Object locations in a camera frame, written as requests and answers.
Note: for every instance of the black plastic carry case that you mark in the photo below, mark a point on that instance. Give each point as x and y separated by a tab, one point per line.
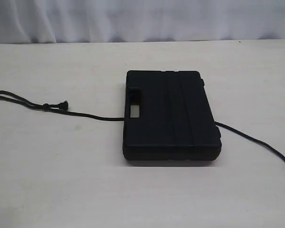
167	116

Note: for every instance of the white backdrop curtain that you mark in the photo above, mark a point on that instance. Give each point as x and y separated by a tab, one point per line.
66	21

